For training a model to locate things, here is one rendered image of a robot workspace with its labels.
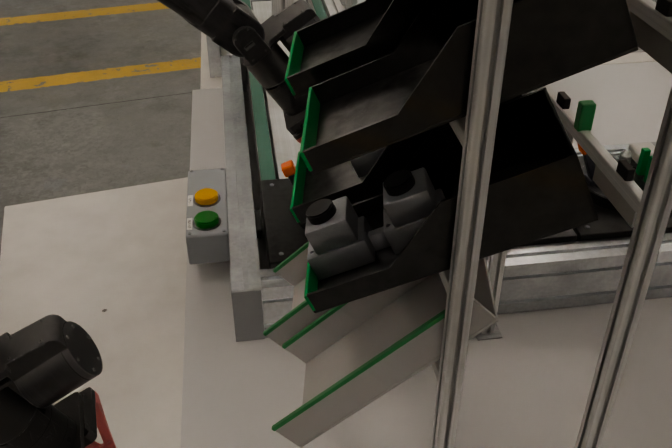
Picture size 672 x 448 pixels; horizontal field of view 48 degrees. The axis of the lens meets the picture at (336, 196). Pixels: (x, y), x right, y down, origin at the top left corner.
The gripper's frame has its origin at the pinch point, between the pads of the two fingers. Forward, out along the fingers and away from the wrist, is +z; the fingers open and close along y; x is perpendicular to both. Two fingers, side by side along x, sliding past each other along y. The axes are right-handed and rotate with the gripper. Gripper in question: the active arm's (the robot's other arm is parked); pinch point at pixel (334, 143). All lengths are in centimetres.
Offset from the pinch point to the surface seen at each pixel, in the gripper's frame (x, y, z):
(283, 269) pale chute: 13.0, -20.3, 0.9
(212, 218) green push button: 24.1, 0.8, -0.7
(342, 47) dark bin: -12.9, -26.2, -23.8
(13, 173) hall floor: 154, 187, 28
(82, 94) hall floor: 139, 261, 39
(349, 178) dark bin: -4.5, -28.5, -10.7
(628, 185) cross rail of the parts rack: -29, -48, -6
